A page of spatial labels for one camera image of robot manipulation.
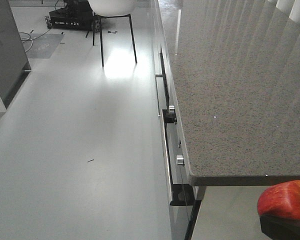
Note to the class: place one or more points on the red yellow apple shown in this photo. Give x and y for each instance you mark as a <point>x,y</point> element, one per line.
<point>281,200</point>

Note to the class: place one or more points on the grey kitchen island cabinet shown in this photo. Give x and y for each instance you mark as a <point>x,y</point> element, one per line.
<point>14,64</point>

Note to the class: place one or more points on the white shell chair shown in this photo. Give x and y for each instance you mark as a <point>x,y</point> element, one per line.
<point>107,9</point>

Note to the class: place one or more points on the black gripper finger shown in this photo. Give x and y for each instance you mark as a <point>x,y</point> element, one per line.
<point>278,228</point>

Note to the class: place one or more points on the chrome oven knob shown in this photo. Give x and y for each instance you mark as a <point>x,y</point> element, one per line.
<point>171,108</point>
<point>180,161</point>

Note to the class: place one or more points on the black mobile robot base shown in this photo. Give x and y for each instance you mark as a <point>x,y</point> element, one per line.
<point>74,15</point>

